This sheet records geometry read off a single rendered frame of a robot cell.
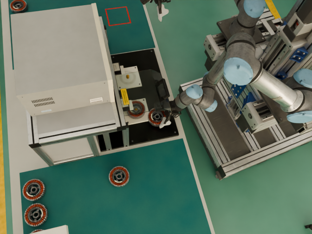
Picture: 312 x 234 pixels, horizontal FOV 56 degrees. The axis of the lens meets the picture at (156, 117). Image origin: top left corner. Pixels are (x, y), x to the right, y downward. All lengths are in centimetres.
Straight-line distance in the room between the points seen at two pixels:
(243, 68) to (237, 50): 9
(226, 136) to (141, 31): 106
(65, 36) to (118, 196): 87
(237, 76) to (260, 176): 156
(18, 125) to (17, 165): 24
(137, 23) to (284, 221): 191
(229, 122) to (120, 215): 128
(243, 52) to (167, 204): 90
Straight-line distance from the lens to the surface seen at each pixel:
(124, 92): 152
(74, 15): 149
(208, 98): 157
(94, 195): 168
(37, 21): 150
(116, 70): 176
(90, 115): 142
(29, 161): 180
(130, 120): 175
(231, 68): 121
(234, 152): 243
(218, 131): 245
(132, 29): 216
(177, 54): 300
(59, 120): 143
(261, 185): 266
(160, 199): 167
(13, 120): 192
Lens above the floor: 239
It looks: 65 degrees down
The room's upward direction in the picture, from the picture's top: 11 degrees clockwise
